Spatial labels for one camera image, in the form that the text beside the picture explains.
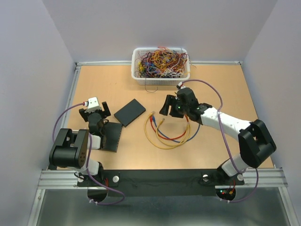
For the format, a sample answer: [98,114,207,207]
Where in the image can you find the black network switch lower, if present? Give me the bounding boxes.
[101,122,123,153]

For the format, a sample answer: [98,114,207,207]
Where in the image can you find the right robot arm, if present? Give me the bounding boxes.
[159,88,277,184]

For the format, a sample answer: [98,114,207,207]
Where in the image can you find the red ethernet cable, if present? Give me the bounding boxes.
[149,115,190,140]

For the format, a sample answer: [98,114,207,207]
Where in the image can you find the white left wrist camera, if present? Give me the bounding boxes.
[85,97,101,113]

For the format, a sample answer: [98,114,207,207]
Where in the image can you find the blue ethernet cable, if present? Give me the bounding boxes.
[155,115,201,144]

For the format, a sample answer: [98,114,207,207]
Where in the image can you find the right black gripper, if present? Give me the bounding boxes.
[159,94,189,118]

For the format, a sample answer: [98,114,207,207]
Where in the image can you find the white plastic basket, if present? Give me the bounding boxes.
[131,47,190,86]

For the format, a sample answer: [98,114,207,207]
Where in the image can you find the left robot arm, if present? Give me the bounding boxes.
[49,97,111,186]

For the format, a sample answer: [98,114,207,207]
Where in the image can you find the black network switch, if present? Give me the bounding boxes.
[114,99,146,127]
[101,122,123,153]

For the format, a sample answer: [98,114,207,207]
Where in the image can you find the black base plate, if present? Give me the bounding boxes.
[76,169,246,197]

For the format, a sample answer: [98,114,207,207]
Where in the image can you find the tangled colourful wires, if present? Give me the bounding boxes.
[135,46,198,93]

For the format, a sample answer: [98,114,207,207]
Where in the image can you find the black network switch upper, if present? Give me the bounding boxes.
[114,99,146,127]

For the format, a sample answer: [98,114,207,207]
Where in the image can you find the yellow ethernet cable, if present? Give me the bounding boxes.
[143,110,191,150]
[156,118,191,144]

